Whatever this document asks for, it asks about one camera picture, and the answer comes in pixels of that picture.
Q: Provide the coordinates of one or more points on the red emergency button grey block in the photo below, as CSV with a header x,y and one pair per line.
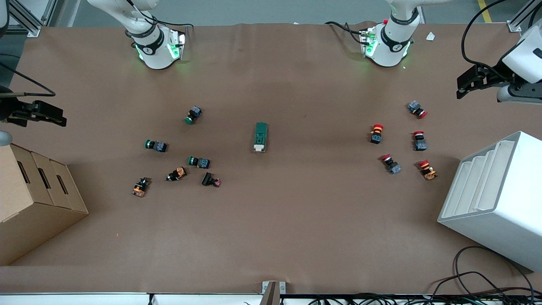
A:
x,y
419,142
417,109
391,164

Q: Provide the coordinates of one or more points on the grey metal bracket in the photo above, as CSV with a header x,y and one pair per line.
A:
x,y
273,292

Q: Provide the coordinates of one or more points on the aluminium frame profile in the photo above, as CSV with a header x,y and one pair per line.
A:
x,y
25,21
518,21

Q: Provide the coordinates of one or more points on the white foam box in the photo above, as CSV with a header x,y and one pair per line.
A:
x,y
499,220

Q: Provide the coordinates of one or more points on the black orange selector switch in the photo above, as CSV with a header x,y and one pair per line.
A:
x,y
140,187
177,173

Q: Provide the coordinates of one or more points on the green load switch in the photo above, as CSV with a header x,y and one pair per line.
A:
x,y
260,135

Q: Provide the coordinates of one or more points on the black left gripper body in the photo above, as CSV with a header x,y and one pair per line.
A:
x,y
498,73

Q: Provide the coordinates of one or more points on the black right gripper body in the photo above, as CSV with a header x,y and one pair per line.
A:
x,y
9,111

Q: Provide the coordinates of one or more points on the brown cardboard box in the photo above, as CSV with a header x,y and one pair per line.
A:
x,y
34,212

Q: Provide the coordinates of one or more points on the white paper scrap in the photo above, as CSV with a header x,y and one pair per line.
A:
x,y
430,36

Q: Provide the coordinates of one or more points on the black switch with red lamp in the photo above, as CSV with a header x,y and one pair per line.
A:
x,y
209,179

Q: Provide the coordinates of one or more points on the white table edge rail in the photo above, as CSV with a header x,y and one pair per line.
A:
x,y
84,299

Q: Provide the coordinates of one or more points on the green push button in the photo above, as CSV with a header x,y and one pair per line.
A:
x,y
193,115
156,145
199,162

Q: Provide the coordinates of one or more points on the red emergency button orange block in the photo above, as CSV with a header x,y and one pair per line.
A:
x,y
427,169
376,133

